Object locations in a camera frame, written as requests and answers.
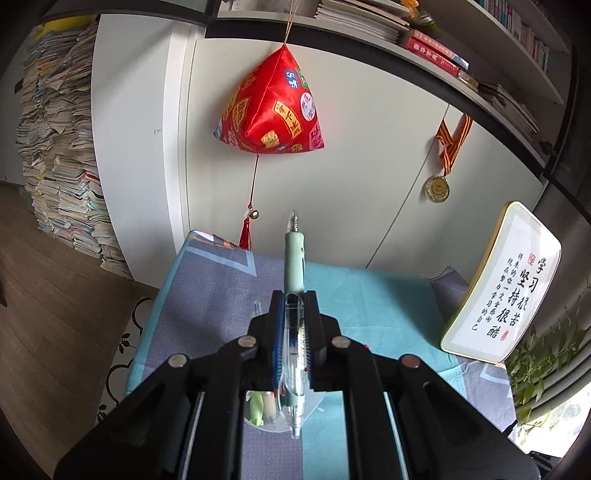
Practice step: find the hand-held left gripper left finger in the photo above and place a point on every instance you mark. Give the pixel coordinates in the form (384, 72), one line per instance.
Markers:
(277, 344)

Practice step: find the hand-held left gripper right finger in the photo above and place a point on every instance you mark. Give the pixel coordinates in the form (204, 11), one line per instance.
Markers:
(311, 344)

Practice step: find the translucent white pen cup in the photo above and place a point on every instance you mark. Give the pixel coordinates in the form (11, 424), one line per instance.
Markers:
(317, 402)

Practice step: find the pale green highlighter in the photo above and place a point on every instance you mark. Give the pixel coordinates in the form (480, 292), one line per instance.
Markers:
(255, 407)

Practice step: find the clear pen with green grip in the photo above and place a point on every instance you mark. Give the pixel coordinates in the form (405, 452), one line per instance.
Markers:
(294, 258)

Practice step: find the blue and grey printed tablecloth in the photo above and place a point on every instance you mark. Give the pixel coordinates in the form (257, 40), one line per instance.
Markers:
(217, 286)

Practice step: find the black and white floor mat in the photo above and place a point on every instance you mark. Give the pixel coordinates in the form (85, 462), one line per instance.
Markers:
(127, 350)

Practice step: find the white bookshelf cabinet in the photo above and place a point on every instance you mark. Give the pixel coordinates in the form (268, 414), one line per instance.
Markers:
(369, 184)

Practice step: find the framed calligraphy sign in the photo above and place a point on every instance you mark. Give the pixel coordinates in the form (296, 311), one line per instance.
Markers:
(503, 286)

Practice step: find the gold medal with striped ribbon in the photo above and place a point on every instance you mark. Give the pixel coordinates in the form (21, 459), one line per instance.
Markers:
(437, 188)

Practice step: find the green potted plant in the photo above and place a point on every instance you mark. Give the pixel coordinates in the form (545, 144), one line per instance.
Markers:
(540, 369)

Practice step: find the red pyramid hanging ornament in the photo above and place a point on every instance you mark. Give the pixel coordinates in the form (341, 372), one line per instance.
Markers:
(272, 106)

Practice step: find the tall pile of worn books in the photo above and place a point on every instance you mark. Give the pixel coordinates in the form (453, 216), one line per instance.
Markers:
(60, 152)

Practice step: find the wide stack of thin books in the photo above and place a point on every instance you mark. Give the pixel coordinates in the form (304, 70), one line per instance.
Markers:
(510, 108)

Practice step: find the stack of red books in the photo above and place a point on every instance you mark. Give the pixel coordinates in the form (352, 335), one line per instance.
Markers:
(434, 50)

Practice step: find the stack of magazines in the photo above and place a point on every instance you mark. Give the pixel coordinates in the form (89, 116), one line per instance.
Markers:
(364, 18)

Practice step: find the yellow plush toy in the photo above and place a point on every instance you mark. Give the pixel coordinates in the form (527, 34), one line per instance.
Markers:
(64, 25)

